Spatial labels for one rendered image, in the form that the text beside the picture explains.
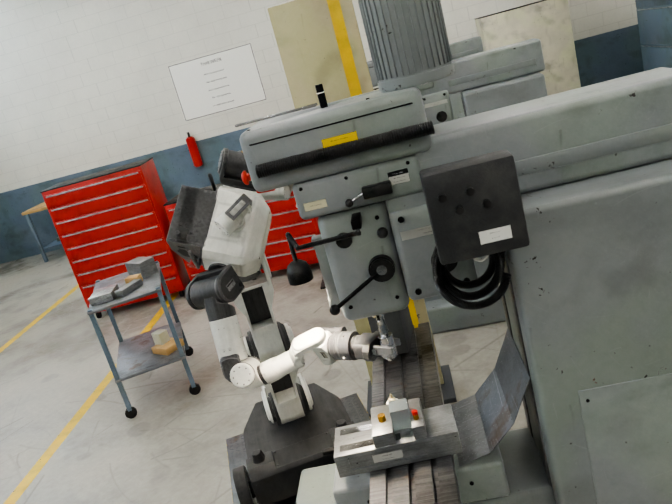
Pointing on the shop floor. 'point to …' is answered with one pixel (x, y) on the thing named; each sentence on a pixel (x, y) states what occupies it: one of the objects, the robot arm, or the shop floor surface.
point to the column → (598, 334)
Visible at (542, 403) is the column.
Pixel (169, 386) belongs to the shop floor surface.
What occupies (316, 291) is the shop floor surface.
